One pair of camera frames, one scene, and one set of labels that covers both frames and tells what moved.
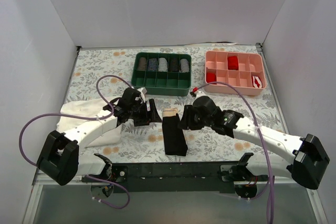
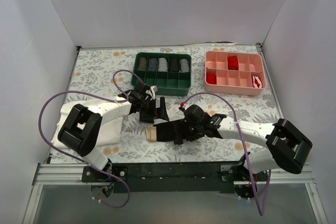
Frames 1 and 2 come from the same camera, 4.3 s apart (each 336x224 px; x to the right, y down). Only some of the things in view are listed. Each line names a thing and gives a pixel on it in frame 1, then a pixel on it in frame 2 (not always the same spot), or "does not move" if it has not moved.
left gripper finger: x=156 y=116 -> x=161 y=112
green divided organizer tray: x=163 y=74 does not move
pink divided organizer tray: x=244 y=70 does not move
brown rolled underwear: x=142 y=64 does not move
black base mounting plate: x=169 y=176 does not move
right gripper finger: x=185 y=122 -> x=177 y=140
